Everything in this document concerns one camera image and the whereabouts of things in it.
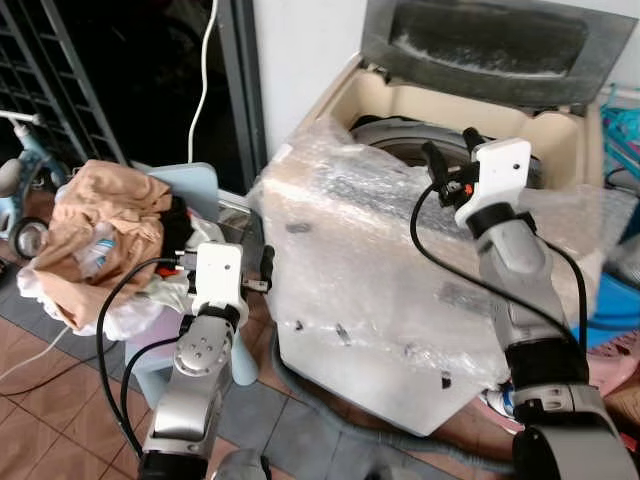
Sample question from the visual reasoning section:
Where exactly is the tan garment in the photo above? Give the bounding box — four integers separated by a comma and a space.
30, 160, 176, 331

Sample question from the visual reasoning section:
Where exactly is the teal plastic clothes hanger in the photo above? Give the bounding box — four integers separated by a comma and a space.
605, 140, 640, 186
600, 85, 640, 151

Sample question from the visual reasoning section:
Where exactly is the white top-load washing machine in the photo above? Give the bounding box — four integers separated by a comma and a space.
250, 55, 606, 438

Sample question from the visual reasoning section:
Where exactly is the grey washer drum rim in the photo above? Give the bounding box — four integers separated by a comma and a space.
350, 117, 546, 191

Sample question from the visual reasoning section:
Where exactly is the clear bubble wrap sheet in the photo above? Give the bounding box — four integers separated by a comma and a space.
250, 118, 606, 386

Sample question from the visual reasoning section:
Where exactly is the black garment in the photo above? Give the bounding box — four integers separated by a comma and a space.
160, 195, 201, 256

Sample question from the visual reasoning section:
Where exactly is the grey washer lid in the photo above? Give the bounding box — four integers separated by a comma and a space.
360, 0, 639, 109

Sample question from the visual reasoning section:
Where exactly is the light blue plastic chair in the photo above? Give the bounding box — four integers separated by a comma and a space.
120, 163, 263, 406

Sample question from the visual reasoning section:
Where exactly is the grey left robot leg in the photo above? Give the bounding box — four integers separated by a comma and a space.
215, 448, 271, 480

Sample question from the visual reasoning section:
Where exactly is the grey robot leg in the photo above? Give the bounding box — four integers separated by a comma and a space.
215, 448, 271, 480
365, 462, 401, 480

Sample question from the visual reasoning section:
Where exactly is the grey right robot leg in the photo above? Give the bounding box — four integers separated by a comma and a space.
365, 462, 401, 480

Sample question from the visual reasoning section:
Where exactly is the white and blue sandal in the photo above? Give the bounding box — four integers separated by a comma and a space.
478, 385, 523, 426

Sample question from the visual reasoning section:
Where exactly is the light blue child scooter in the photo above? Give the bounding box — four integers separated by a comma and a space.
0, 110, 71, 263

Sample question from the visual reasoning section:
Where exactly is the black metal window grille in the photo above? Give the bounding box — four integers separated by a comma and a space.
0, 0, 131, 171

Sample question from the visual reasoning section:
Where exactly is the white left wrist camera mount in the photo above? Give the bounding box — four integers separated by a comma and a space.
190, 243, 246, 319

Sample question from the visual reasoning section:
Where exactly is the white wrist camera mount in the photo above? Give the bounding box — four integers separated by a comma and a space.
190, 243, 246, 319
455, 138, 532, 229

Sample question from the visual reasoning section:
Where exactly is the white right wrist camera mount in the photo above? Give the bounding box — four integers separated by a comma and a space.
455, 138, 532, 229

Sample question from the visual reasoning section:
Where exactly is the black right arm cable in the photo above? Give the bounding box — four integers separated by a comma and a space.
535, 238, 591, 351
410, 178, 583, 346

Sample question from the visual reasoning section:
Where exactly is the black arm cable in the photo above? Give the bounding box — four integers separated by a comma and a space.
535, 238, 591, 351
410, 178, 583, 346
95, 255, 196, 456
120, 335, 181, 451

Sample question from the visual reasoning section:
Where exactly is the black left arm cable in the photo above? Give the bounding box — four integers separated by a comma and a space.
95, 255, 196, 456
120, 335, 181, 451

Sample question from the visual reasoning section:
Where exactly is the dark grey door frame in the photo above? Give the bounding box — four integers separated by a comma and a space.
215, 0, 269, 191

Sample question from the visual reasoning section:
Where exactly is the white hanging cable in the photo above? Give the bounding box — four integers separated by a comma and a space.
187, 0, 219, 166

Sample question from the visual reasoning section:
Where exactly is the white floor cable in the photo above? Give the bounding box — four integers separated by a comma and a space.
0, 325, 71, 381

